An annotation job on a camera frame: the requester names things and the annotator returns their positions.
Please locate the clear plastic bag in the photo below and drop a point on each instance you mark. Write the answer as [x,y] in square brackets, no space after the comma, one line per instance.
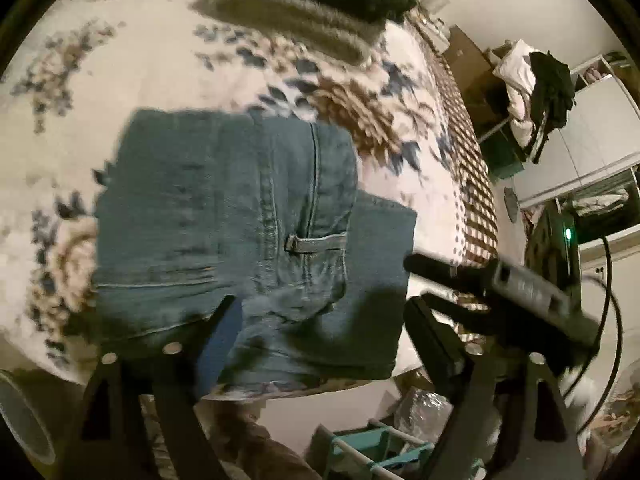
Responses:
[425,412]

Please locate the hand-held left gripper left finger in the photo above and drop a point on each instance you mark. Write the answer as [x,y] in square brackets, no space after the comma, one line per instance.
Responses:
[220,347]

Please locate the floral bed sheet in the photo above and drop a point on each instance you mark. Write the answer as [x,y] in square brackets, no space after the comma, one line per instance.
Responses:
[150,60]

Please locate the brown checkered blanket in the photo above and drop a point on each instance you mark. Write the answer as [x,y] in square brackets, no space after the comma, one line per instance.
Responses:
[470,170]

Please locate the cardboard box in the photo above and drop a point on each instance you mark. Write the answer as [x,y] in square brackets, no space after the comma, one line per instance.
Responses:
[475,75]

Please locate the white wardrobe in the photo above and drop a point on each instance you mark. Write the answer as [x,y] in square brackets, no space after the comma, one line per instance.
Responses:
[595,135]

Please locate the teal box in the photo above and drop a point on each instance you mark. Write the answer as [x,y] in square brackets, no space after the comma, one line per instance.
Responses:
[502,157]

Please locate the pale round bin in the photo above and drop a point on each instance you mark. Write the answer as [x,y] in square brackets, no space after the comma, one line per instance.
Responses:
[25,415]

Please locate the blue jeans pants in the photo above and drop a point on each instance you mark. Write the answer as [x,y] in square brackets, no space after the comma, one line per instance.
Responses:
[200,210]

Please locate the white nightstand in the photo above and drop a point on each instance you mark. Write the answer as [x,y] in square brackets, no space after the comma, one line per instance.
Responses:
[432,30]

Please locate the round beige lamp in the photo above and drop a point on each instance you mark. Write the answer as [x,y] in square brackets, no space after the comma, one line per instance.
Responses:
[434,1]

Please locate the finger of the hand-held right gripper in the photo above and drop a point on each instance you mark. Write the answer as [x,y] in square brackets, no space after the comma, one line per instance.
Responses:
[465,315]
[445,272]

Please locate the teal rack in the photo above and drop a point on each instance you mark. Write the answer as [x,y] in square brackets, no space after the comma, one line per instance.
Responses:
[370,452]

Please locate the white garment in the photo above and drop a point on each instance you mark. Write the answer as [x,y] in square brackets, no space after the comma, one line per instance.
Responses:
[517,90]

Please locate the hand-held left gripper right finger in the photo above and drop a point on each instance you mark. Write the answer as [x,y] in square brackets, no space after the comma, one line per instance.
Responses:
[431,342]

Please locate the black garment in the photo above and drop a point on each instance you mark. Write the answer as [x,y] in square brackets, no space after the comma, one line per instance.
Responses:
[550,90]

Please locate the metal chair frame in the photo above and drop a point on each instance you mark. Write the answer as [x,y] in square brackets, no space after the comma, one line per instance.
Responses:
[495,129]

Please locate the grey slippers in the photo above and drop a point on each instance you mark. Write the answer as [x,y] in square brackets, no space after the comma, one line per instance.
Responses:
[512,204]

